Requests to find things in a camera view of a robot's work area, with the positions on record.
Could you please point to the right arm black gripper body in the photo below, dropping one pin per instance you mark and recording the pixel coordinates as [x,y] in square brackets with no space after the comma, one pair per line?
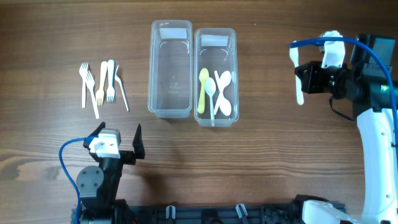
[332,79]

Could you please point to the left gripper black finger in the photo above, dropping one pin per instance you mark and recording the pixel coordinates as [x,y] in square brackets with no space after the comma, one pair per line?
[138,144]
[89,138]

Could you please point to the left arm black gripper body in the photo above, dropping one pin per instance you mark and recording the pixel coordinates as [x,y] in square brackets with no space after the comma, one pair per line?
[114,166]

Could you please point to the yellow plastic fork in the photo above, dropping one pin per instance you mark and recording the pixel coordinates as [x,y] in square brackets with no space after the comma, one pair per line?
[102,79]

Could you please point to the pale blue plastic fork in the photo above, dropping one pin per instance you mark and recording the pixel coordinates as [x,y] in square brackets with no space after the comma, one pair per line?
[110,93]

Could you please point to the thin white plastic fork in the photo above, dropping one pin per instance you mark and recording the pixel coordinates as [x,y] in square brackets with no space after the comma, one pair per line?
[118,79]

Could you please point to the white spoon bowl up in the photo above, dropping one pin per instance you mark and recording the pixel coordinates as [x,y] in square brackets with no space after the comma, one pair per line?
[224,79]

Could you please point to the white spoon bowl down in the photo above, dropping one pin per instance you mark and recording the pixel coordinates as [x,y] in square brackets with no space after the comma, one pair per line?
[224,107]

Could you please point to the thin-handled white spoon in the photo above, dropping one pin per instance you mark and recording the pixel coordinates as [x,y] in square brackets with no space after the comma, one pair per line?
[210,88]

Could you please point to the clear plastic container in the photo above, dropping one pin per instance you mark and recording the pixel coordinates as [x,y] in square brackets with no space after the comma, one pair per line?
[216,51]
[170,88]

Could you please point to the yellow plastic spoon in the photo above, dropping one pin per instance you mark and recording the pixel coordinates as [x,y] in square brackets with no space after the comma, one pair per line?
[203,76]

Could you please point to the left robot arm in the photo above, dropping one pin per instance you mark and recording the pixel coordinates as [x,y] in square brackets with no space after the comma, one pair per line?
[98,185]

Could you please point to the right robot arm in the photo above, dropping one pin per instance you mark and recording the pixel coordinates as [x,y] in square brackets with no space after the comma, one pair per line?
[357,70]

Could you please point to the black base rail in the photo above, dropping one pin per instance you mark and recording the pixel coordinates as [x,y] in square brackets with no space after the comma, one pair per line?
[267,213]

